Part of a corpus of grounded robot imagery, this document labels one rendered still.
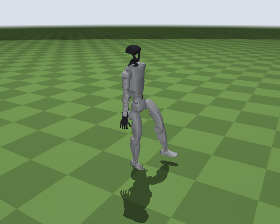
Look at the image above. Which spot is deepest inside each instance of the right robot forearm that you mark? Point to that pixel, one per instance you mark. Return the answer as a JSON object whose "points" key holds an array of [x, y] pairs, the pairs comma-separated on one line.
{"points": [[125, 102]]}

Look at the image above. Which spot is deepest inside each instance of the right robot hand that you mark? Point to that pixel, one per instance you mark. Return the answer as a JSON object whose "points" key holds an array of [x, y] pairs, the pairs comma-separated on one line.
{"points": [[124, 122]]}

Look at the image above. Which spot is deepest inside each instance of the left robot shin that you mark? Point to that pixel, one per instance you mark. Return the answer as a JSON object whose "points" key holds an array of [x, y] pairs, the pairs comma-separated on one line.
{"points": [[162, 137]]}

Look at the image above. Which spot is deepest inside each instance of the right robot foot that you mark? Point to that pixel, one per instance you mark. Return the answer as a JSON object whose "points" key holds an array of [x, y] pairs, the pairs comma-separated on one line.
{"points": [[137, 165]]}

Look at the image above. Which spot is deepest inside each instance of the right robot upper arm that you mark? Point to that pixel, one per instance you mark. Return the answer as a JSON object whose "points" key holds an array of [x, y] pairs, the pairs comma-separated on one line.
{"points": [[126, 76]]}

